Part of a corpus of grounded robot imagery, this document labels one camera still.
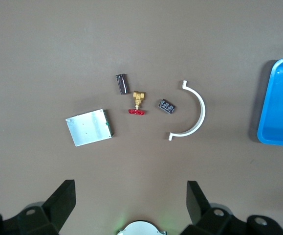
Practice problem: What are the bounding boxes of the silver metal module box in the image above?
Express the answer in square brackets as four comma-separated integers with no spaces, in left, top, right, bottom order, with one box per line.
[65,108,115,147]

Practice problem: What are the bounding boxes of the brass valve red handle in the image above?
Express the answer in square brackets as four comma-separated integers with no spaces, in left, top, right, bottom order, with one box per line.
[128,90,147,116]

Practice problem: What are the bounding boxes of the brown table mat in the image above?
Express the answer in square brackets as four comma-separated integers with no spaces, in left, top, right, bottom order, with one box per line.
[0,0,283,235]

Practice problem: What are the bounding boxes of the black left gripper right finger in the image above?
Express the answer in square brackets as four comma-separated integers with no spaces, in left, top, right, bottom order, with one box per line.
[181,180,283,235]

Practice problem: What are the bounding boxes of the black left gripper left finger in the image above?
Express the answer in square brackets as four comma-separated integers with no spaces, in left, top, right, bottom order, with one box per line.
[0,180,77,235]

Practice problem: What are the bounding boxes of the small black terminal block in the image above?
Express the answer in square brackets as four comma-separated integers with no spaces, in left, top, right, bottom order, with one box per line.
[157,98,176,115]

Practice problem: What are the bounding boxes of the white curved pipe clamp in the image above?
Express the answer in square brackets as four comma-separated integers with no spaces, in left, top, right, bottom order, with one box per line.
[168,79,206,141]

